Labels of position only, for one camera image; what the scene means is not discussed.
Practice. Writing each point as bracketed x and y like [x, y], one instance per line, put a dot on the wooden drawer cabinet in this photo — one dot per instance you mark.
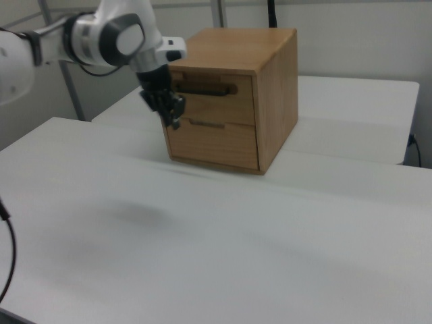
[275, 101]

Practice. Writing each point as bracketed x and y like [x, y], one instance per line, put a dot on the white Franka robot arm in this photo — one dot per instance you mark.
[101, 37]

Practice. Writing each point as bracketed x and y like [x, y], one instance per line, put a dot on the grey partition frame post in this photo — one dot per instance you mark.
[69, 87]
[217, 13]

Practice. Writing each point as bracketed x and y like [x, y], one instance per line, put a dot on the dark camera stand pole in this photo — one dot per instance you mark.
[272, 13]

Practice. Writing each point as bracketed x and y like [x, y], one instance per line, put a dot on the wooden drawer with recessed grip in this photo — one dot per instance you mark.
[212, 145]

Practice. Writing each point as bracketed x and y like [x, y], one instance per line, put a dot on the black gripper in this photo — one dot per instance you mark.
[156, 89]

